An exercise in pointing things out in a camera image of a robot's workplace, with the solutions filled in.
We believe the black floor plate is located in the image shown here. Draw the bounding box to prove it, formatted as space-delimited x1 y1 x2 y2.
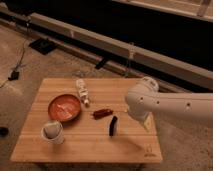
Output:
29 38 57 55

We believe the orange bowl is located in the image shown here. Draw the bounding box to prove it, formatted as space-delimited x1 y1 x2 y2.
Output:
48 94 81 122

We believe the black floor bracket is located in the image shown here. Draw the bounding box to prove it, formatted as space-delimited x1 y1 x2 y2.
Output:
95 58 109 70

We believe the red-brown snack wrapper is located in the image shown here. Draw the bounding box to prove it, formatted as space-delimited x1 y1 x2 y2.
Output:
92 109 113 120

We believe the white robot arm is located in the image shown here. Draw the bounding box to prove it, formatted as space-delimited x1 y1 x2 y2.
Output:
125 77 213 128

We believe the black cable with plug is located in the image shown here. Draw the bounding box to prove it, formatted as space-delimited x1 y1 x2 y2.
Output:
7 19 31 82

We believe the white cup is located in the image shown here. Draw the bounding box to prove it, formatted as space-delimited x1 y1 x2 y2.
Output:
41 120 64 144

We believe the wooden table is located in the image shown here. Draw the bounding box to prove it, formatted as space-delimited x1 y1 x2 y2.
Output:
11 78 162 164

